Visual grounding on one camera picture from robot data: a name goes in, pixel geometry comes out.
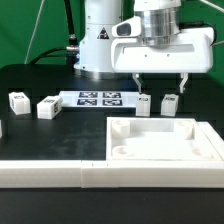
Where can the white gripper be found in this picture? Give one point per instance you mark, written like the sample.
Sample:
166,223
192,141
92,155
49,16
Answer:
189,51

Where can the white square tabletop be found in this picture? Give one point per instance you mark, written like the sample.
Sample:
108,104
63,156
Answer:
156,139

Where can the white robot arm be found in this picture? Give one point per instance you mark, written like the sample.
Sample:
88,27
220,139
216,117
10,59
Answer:
152,41

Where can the white sheet with AprilTags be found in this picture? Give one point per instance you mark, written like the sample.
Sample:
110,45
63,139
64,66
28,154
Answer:
99,99

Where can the white U-shaped obstacle fence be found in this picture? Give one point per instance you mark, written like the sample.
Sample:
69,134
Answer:
42,154

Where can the white block at left edge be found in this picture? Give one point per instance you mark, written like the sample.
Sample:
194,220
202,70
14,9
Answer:
1,129

